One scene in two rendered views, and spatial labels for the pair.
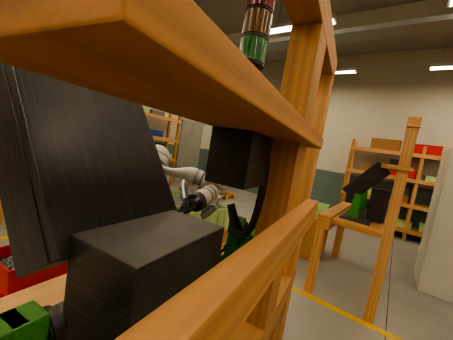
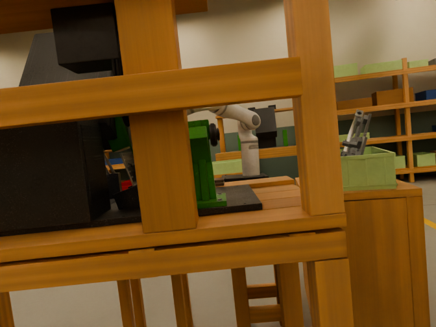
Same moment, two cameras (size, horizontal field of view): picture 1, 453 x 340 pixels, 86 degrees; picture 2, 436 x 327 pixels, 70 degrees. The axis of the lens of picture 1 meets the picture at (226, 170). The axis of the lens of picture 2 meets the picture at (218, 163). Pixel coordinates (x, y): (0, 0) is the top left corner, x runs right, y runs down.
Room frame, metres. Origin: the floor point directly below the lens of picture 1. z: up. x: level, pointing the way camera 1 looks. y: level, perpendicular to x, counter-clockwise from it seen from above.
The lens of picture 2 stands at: (0.57, -1.01, 1.10)
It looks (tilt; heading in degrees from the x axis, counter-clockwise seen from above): 4 degrees down; 64
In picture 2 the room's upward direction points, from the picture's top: 6 degrees counter-clockwise
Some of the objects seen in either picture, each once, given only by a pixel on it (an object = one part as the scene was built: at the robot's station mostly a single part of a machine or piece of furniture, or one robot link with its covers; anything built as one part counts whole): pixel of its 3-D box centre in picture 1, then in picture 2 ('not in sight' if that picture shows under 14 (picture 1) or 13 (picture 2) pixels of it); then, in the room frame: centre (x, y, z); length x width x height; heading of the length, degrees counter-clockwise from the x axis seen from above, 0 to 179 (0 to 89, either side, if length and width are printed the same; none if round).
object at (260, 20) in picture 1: (256, 27); not in sight; (0.45, -0.01, 1.67); 0.05 x 0.05 x 0.05
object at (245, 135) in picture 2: not in sight; (248, 128); (1.47, 0.40, 1.15); 0.09 x 0.09 x 0.17; 10
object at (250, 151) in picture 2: not in sight; (250, 159); (1.46, 0.40, 0.99); 0.09 x 0.09 x 0.17; 58
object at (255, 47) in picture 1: (252, 53); not in sight; (0.45, -0.01, 1.62); 0.05 x 0.05 x 0.05
